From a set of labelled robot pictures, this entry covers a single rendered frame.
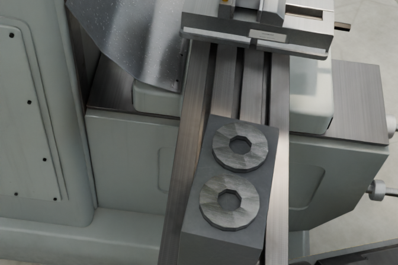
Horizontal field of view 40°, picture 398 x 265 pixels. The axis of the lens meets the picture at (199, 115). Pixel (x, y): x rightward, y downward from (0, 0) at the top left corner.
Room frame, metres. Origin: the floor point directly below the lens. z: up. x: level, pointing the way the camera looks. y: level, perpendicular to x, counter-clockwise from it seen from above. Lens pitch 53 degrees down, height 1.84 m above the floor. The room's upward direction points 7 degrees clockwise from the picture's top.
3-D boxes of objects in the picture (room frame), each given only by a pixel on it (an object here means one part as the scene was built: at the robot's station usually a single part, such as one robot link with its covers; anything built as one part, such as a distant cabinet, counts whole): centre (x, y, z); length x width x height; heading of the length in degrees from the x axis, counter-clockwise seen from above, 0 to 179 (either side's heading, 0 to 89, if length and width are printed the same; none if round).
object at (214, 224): (0.44, -0.07, 1.03); 0.22 x 0.12 x 0.20; 174
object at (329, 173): (0.96, -0.10, 0.43); 0.80 x 0.30 x 0.60; 89
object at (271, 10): (0.97, -0.13, 1.02); 0.12 x 0.06 x 0.04; 177
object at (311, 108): (0.96, -0.08, 0.79); 0.50 x 0.35 x 0.12; 89
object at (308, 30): (0.97, -0.11, 0.99); 0.35 x 0.15 x 0.11; 87
